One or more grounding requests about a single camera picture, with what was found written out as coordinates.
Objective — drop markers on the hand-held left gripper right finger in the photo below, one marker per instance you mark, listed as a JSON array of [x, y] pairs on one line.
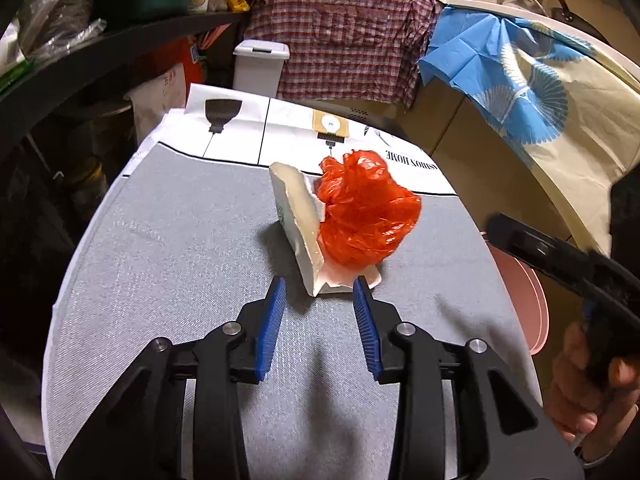
[[367, 332]]

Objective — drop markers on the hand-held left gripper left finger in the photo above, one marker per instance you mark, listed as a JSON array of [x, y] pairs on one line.
[[270, 332]]

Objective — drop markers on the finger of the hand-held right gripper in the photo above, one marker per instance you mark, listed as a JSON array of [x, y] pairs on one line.
[[540, 250]]

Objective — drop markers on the white foam box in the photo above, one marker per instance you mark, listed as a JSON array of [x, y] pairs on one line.
[[302, 225]]

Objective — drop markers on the red plastic bag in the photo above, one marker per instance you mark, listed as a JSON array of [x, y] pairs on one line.
[[367, 210]]

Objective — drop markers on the person's right hand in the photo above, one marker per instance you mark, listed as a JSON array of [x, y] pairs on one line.
[[575, 390]]

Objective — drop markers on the blue and cream printed cloth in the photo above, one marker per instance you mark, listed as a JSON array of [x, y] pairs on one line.
[[545, 90]]

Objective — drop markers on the stacked tin cans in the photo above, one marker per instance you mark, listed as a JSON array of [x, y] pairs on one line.
[[87, 182]]

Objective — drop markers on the orange and white bag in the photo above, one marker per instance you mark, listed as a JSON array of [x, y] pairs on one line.
[[165, 90]]

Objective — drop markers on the white bin with lid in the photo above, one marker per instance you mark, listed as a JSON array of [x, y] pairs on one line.
[[260, 67]]

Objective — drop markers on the red plaid shirt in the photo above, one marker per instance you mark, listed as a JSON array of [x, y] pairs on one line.
[[345, 30]]

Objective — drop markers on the black shelf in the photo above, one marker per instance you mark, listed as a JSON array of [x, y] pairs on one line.
[[90, 47]]

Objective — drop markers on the green and white food bag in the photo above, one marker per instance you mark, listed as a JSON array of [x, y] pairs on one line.
[[12, 72]]

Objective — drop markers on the clear plastic bag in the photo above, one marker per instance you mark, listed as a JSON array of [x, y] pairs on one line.
[[60, 20]]

